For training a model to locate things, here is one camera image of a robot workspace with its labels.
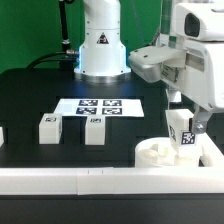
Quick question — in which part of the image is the white U-shaped barrier wall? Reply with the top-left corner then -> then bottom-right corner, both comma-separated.
0,134 -> 224,195

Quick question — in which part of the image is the white round stool seat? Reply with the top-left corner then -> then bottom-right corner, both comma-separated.
135,137 -> 202,168

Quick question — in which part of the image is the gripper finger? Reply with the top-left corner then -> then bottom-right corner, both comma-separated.
191,107 -> 212,134
166,87 -> 182,110

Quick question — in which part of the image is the white marker sheet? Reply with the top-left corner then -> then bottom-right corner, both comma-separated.
54,99 -> 144,117

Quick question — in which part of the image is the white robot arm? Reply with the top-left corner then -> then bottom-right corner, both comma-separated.
74,0 -> 224,134

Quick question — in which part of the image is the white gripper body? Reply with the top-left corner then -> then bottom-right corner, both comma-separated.
166,40 -> 224,112

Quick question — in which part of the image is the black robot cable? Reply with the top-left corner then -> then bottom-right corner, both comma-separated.
25,0 -> 81,70

